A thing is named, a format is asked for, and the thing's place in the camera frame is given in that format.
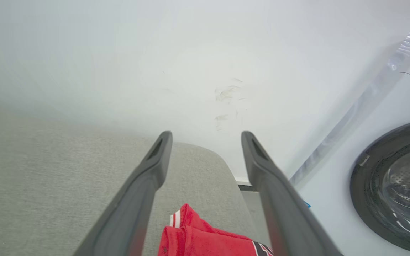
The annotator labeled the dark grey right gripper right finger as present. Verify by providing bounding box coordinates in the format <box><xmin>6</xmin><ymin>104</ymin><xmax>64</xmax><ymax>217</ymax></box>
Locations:
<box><xmin>241</xmin><ymin>130</ymin><xmax>343</xmax><ymax>256</ymax></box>

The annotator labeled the white washing machine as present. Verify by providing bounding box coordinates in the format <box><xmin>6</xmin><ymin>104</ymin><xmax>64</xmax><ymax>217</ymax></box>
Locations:
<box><xmin>290</xmin><ymin>11</ymin><xmax>410</xmax><ymax>256</ymax></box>

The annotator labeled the red white basketball jersey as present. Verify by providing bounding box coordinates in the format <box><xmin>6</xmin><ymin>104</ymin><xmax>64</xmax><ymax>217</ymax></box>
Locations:
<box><xmin>157</xmin><ymin>203</ymin><xmax>274</xmax><ymax>256</ymax></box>

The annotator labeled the dark round washing machine door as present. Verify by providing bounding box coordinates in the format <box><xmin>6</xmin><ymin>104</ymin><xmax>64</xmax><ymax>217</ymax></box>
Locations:
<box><xmin>349</xmin><ymin>119</ymin><xmax>410</xmax><ymax>255</ymax></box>

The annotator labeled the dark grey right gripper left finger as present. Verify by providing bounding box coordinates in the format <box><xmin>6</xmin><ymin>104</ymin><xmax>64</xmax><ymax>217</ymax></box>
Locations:
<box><xmin>72</xmin><ymin>130</ymin><xmax>173</xmax><ymax>256</ymax></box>

